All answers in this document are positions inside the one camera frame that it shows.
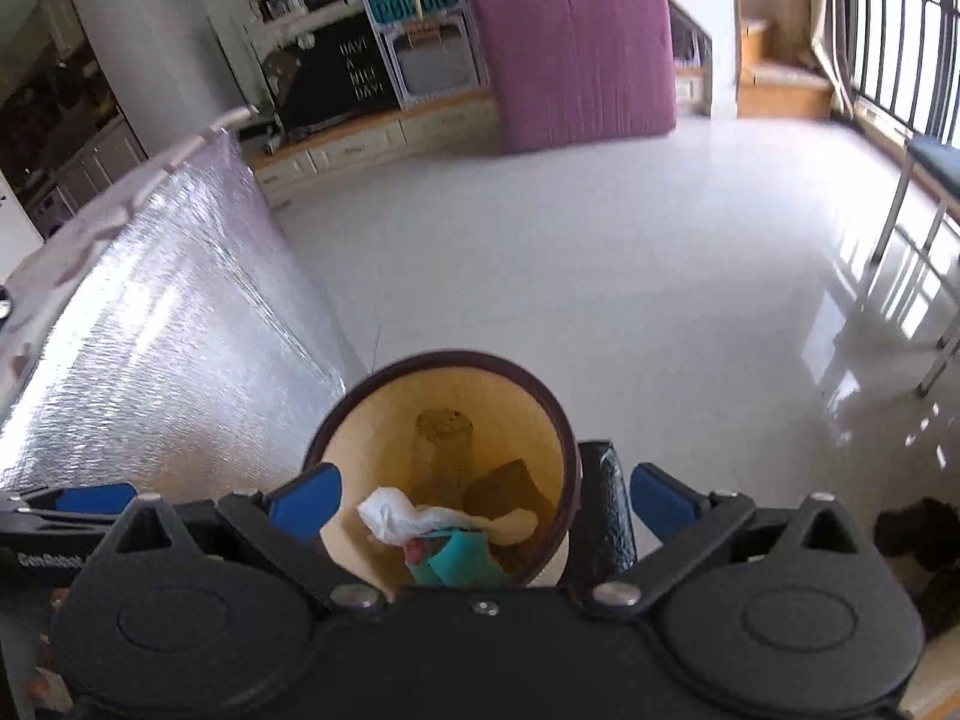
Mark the black window railing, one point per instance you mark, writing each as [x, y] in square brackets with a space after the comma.
[900, 52]

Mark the white toy cabinet teal sign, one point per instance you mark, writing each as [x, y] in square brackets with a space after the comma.
[431, 52]

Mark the beige curtain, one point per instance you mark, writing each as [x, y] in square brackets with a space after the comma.
[829, 37]

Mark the dark cloth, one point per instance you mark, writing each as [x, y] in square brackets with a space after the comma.
[919, 547]

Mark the white tissue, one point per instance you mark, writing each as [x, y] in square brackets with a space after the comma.
[390, 514]

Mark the silver foil insulation sheet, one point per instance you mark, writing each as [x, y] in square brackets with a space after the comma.
[187, 330]

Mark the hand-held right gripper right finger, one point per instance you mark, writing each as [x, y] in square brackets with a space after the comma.
[664, 501]

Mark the kitchen cabinets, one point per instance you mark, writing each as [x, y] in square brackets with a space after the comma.
[67, 135]

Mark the yellow trash bin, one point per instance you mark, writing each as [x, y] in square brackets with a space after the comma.
[375, 427]

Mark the pink folded mattress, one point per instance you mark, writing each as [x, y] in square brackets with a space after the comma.
[577, 52]

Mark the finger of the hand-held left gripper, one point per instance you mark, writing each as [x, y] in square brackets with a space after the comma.
[94, 499]

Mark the black chalkboard sign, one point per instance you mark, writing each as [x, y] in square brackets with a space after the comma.
[330, 75]

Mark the wooden stairs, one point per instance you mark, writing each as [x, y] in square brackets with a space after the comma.
[780, 86]

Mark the white red printed wrapper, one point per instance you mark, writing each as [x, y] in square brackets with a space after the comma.
[415, 551]

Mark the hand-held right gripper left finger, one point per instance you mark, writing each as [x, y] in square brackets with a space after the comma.
[304, 504]

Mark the teal tissue packet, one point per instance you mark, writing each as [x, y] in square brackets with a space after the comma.
[465, 559]

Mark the white chair blue cushion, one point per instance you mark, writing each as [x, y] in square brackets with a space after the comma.
[937, 161]

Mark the low wooden drawer cabinet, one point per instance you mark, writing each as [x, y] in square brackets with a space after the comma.
[375, 139]

